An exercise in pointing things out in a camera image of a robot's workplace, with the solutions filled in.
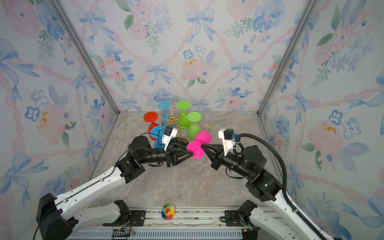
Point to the green wine glass front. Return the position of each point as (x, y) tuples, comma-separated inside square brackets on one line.
[(194, 128)]

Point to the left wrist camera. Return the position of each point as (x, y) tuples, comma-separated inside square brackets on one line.
[(169, 134)]

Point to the green wine glass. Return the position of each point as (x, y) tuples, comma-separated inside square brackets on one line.
[(183, 121), (194, 128)]

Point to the white paper cup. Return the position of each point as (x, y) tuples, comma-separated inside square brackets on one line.
[(95, 204)]

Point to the magenta wine glass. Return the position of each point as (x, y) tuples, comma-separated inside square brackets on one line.
[(195, 147)]

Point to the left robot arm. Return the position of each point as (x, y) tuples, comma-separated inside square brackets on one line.
[(58, 217)]

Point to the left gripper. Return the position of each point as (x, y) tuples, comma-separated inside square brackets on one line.
[(172, 158)]

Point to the blue wine glass front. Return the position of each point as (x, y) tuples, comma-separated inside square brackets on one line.
[(157, 133)]

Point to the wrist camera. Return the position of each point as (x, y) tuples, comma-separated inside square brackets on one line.
[(228, 140), (169, 134)]

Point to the small brown cookie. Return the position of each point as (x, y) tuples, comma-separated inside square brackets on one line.
[(206, 126)]

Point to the rainbow flower toy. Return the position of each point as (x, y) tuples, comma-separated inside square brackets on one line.
[(168, 211)]

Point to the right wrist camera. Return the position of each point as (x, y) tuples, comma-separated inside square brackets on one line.
[(228, 140)]

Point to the green wine glass back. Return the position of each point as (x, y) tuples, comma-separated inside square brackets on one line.
[(183, 121)]

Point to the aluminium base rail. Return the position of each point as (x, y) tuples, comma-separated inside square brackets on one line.
[(193, 223)]

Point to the light blue wine glass back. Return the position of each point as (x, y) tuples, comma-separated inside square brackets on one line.
[(164, 106)]

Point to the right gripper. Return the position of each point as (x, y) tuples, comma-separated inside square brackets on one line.
[(216, 158)]

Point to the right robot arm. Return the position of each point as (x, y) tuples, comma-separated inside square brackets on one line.
[(295, 225)]

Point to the gold wine glass rack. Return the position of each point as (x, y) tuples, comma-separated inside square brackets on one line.
[(182, 133)]

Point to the red wine glass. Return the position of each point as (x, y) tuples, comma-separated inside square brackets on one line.
[(151, 118)]

